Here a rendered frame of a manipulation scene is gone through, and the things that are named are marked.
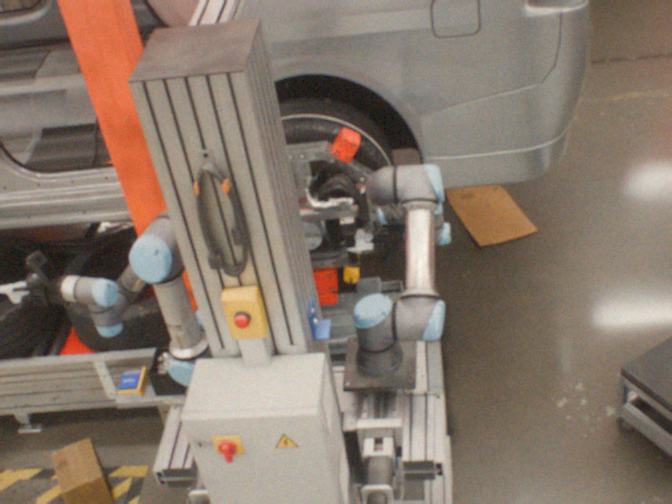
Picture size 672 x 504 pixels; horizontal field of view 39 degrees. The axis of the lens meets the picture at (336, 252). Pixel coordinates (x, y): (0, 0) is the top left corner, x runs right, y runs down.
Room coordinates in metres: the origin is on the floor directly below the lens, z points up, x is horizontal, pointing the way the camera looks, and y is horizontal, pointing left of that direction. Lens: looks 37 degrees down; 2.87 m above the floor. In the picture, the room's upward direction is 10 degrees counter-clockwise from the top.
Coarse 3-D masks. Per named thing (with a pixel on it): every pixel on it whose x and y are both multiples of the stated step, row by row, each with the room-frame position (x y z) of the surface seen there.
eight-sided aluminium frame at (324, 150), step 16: (304, 144) 2.95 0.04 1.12; (320, 144) 2.93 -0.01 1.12; (304, 160) 2.90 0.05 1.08; (336, 160) 2.88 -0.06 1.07; (352, 160) 2.92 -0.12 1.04; (352, 176) 2.88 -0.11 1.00; (368, 176) 2.87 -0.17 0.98; (368, 208) 2.87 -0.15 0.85; (368, 224) 2.91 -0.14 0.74; (320, 256) 2.94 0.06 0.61; (336, 256) 2.91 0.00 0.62
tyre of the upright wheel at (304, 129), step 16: (288, 112) 3.10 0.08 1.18; (304, 112) 3.08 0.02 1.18; (320, 112) 3.08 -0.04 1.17; (336, 112) 3.09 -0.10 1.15; (352, 112) 3.14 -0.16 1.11; (288, 128) 3.00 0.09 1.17; (304, 128) 2.98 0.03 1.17; (320, 128) 2.98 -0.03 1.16; (336, 128) 2.98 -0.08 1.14; (352, 128) 3.02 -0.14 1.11; (368, 128) 3.09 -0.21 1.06; (288, 144) 2.99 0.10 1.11; (368, 144) 2.97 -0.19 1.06; (384, 144) 3.09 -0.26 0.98; (368, 160) 2.95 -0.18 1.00; (384, 160) 2.98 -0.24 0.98
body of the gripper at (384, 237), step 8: (384, 224) 2.69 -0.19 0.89; (392, 224) 2.67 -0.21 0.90; (400, 224) 2.66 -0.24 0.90; (376, 232) 2.64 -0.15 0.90; (384, 232) 2.63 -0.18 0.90; (392, 232) 2.65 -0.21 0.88; (400, 232) 2.63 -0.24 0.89; (376, 240) 2.63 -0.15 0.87; (384, 240) 2.62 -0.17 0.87; (392, 240) 2.64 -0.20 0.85; (400, 240) 2.64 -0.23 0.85; (384, 248) 2.63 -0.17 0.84
